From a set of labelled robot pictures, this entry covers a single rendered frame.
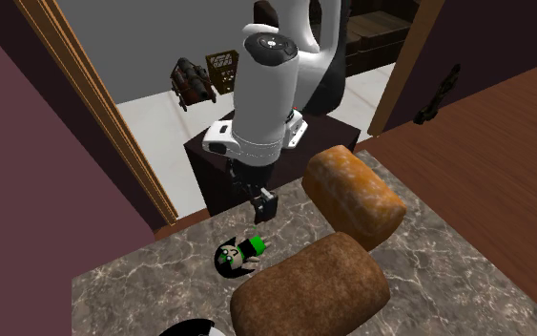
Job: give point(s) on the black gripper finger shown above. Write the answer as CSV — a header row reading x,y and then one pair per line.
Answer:
x,y
267,207

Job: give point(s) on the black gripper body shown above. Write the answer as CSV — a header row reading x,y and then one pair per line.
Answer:
x,y
249,174

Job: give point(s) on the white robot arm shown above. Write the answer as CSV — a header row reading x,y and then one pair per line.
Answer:
x,y
263,97

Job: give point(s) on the black-haired doll in green dress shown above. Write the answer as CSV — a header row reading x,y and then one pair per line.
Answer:
x,y
238,256

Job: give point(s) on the dark robot stand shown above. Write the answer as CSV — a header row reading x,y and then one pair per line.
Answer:
x,y
317,139

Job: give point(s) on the orange-brown bread loaf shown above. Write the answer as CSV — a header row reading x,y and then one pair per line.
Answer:
x,y
351,195

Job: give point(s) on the dark brown bread loaf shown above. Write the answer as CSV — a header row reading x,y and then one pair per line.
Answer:
x,y
310,288

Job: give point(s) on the black and white round object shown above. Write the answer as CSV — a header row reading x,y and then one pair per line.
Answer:
x,y
193,328

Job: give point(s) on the dark wooden cabinet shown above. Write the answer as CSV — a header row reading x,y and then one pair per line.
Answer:
x,y
375,37

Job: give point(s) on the dark gnarled branch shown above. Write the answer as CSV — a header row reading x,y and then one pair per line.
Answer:
x,y
437,95

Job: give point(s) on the wooden door frame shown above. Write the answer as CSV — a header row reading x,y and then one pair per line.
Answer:
x,y
105,111

